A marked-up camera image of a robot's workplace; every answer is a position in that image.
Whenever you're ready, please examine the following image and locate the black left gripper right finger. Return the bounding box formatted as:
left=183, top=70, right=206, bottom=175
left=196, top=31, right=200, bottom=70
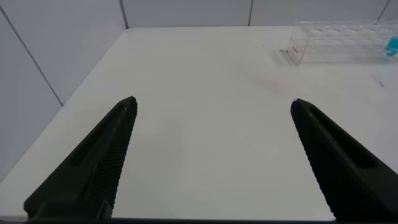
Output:
left=290, top=98, right=398, bottom=223

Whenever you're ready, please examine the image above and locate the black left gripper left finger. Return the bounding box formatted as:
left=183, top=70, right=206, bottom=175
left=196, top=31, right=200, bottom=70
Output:
left=24, top=95, right=139, bottom=220

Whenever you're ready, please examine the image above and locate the clear acrylic test tube rack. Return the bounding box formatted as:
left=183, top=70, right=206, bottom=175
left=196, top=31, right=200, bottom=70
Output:
left=287, top=19, right=398, bottom=67

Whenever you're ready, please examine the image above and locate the test tube with blue pigment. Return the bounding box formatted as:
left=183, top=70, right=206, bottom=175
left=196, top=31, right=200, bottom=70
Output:
left=385, top=35, right=398, bottom=59

